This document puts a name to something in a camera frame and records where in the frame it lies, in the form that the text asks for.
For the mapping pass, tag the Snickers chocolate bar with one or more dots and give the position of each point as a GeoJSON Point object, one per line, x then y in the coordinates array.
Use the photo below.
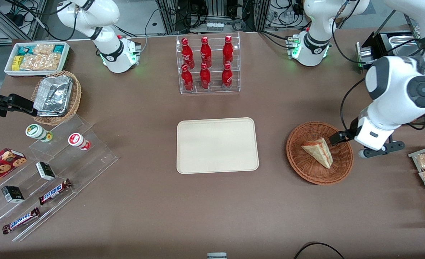
{"type": "Point", "coordinates": [54, 191]}
{"type": "Point", "coordinates": [21, 220]}

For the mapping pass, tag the green lid yogurt bottle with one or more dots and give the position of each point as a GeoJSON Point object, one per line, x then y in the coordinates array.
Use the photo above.
{"type": "Point", "coordinates": [36, 131]}

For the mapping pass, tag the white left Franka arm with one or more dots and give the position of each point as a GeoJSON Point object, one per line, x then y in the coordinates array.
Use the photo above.
{"type": "Point", "coordinates": [392, 86]}

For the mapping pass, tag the clear acrylic step display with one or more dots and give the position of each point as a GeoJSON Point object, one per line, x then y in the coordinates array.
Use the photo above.
{"type": "Point", "coordinates": [94, 158]}

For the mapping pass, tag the clear acrylic bottle rack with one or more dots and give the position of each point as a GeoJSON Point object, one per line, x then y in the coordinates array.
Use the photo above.
{"type": "Point", "coordinates": [216, 63]}

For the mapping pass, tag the small clear rice cracker bag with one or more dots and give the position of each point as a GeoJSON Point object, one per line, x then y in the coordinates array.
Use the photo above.
{"type": "Point", "coordinates": [43, 49]}

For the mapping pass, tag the grey device edge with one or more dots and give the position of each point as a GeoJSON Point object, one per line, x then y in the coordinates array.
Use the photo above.
{"type": "Point", "coordinates": [216, 255]}

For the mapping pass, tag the small black carton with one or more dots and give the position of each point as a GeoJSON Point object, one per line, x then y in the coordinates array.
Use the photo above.
{"type": "Point", "coordinates": [13, 194]}
{"type": "Point", "coordinates": [45, 171]}

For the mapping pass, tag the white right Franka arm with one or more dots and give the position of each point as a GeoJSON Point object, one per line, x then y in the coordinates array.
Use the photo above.
{"type": "Point", "coordinates": [108, 14]}

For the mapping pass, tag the light wicker basket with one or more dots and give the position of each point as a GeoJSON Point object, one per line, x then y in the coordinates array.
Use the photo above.
{"type": "Point", "coordinates": [75, 97]}

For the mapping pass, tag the teal snack packet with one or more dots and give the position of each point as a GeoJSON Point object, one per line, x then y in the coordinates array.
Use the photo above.
{"type": "Point", "coordinates": [58, 48]}
{"type": "Point", "coordinates": [23, 50]}

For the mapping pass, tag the stainless steel pan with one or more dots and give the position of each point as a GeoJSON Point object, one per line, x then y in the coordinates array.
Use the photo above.
{"type": "Point", "coordinates": [403, 41]}

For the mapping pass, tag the white power strip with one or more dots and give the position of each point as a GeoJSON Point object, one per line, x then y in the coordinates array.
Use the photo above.
{"type": "Point", "coordinates": [214, 26]}

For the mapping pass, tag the large clear rice cracker bag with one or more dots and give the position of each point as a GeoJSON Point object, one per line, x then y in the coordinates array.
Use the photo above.
{"type": "Point", "coordinates": [41, 62]}

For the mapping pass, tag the white rectangular snack bin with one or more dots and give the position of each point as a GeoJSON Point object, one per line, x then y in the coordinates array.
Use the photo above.
{"type": "Point", "coordinates": [8, 70]}

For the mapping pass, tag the brown round wicker basket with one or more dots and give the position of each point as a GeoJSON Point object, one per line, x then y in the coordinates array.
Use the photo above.
{"type": "Point", "coordinates": [306, 169]}

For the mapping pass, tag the red cookie box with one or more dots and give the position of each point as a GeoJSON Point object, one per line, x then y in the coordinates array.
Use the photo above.
{"type": "Point", "coordinates": [0, 167]}

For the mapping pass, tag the beige plastic tray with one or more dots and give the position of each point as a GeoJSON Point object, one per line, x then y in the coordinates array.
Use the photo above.
{"type": "Point", "coordinates": [216, 147]}

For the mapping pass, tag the red lid yogurt bottle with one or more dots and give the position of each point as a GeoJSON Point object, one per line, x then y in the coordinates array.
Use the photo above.
{"type": "Point", "coordinates": [77, 140]}

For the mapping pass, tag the stacked aluminium foil containers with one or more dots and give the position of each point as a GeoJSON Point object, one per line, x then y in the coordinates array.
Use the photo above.
{"type": "Point", "coordinates": [52, 95]}

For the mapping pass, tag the triangular sandwich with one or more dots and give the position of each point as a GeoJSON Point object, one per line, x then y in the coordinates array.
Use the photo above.
{"type": "Point", "coordinates": [318, 153]}

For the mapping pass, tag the red cola bottle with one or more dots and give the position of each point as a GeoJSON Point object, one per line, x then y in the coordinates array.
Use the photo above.
{"type": "Point", "coordinates": [228, 50]}
{"type": "Point", "coordinates": [205, 52]}
{"type": "Point", "coordinates": [227, 77]}
{"type": "Point", "coordinates": [205, 78]}
{"type": "Point", "coordinates": [187, 54]}
{"type": "Point", "coordinates": [187, 80]}

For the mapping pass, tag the yellow snack packet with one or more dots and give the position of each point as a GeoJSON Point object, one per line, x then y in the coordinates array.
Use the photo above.
{"type": "Point", "coordinates": [16, 63]}

